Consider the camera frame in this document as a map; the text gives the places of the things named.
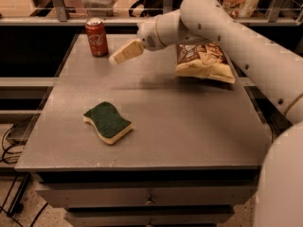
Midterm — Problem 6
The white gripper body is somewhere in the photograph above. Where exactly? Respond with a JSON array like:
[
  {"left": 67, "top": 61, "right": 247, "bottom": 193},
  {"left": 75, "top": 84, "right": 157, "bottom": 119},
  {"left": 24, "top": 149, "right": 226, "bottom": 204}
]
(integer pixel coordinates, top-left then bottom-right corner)
[{"left": 137, "top": 16, "right": 165, "bottom": 51}]

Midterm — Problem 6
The black cables left floor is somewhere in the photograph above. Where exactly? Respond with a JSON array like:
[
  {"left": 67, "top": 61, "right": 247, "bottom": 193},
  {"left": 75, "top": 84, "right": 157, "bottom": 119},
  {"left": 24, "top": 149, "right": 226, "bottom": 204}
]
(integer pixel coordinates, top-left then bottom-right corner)
[{"left": 0, "top": 115, "right": 48, "bottom": 227}]

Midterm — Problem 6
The red coke can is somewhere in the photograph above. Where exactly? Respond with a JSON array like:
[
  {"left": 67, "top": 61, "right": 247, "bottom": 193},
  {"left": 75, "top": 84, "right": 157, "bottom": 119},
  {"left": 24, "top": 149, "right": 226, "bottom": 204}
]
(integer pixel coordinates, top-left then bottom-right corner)
[{"left": 85, "top": 18, "right": 108, "bottom": 57}]

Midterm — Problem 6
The metal railing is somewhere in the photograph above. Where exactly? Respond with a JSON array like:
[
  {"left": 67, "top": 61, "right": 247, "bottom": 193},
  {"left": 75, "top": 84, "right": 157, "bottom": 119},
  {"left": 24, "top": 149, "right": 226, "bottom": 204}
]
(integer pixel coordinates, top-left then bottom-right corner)
[{"left": 0, "top": 0, "right": 303, "bottom": 26}]

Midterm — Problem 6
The sea salt chips bag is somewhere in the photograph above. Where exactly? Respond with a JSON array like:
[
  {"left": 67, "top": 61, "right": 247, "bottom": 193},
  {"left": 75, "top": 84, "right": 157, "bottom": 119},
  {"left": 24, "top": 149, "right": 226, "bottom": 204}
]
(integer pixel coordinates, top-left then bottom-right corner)
[{"left": 174, "top": 43, "right": 235, "bottom": 83}]

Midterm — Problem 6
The upper grey drawer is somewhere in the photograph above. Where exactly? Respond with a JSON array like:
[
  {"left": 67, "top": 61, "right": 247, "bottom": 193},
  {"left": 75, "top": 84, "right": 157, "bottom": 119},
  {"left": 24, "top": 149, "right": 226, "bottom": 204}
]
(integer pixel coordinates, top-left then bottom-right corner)
[{"left": 37, "top": 182, "right": 257, "bottom": 208}]

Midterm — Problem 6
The grey drawer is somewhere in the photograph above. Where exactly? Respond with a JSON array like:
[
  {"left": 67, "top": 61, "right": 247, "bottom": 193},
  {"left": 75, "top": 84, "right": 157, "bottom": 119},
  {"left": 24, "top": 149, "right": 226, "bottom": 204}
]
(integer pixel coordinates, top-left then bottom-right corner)
[
  {"left": 37, "top": 182, "right": 257, "bottom": 208},
  {"left": 64, "top": 207, "right": 234, "bottom": 227}
]

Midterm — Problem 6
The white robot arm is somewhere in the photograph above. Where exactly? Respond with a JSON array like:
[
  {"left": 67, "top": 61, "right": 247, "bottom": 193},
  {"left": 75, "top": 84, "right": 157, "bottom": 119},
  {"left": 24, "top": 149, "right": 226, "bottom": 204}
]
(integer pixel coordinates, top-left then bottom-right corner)
[{"left": 110, "top": 0, "right": 303, "bottom": 227}]

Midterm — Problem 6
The black bag background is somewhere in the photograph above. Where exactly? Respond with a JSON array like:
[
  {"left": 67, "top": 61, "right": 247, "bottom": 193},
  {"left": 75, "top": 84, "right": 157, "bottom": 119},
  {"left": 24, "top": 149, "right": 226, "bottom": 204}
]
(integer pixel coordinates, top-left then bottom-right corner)
[{"left": 128, "top": 0, "right": 183, "bottom": 17}]

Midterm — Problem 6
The lower grey drawer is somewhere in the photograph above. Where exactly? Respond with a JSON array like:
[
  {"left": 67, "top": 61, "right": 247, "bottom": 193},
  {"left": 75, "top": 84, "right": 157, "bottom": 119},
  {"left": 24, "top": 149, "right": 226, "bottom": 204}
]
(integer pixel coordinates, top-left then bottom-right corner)
[{"left": 64, "top": 207, "right": 234, "bottom": 227}]

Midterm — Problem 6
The clear plastic container background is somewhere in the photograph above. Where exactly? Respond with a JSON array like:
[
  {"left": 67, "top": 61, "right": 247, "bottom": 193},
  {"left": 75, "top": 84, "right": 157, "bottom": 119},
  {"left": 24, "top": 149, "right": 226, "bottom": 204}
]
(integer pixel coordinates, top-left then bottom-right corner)
[{"left": 81, "top": 0, "right": 117, "bottom": 17}]

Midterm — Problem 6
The green yellow sponge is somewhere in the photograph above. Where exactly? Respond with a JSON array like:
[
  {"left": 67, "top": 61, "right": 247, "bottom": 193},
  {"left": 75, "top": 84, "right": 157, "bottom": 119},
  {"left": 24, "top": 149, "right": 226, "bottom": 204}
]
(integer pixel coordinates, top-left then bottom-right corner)
[{"left": 83, "top": 101, "right": 133, "bottom": 145}]

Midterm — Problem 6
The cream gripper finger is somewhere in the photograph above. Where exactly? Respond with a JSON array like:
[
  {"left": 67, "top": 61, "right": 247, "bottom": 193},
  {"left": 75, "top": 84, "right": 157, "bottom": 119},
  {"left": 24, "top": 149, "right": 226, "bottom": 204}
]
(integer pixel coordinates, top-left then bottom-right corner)
[{"left": 109, "top": 39, "right": 144, "bottom": 64}]

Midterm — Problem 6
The grey drawer cabinet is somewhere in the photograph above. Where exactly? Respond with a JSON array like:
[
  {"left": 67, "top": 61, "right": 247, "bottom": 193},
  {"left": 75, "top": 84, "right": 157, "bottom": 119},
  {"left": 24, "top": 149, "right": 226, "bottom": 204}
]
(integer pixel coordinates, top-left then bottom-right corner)
[{"left": 17, "top": 36, "right": 271, "bottom": 213}]

